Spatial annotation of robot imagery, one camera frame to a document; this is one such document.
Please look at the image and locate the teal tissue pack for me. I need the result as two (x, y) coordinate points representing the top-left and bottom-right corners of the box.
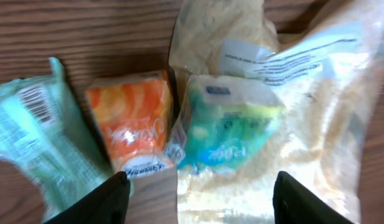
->
(165, 75), (285, 173)

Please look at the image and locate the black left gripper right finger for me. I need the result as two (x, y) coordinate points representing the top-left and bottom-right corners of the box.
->
(273, 171), (352, 224)

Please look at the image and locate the beige plastic pouch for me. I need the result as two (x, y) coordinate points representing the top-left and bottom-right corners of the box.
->
(169, 0), (384, 223)

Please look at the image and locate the green snack packet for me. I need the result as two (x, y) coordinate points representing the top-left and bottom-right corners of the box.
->
(0, 57), (116, 223)

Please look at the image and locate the orange tissue pack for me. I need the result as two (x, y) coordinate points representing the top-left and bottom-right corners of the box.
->
(85, 70), (173, 179)

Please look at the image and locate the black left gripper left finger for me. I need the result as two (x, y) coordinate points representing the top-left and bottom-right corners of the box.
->
(45, 171), (131, 224)

